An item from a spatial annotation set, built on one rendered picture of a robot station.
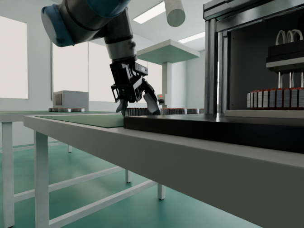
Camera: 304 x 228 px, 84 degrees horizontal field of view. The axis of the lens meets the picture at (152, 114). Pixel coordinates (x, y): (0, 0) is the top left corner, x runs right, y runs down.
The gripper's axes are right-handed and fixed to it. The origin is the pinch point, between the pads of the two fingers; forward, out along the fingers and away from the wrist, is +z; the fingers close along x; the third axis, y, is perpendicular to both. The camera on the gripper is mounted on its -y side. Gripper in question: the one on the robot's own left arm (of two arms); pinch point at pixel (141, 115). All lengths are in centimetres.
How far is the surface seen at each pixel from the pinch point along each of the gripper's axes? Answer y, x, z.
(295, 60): 4.9, 37.8, -16.1
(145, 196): -36, -36, 109
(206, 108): -2.8, 21.0, -1.1
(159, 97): -75, -21, 29
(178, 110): -11.8, 9.7, 4.7
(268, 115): 17.0, 31.9, -11.2
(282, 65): 4.5, 36.0, -15.3
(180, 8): -120, -7, -29
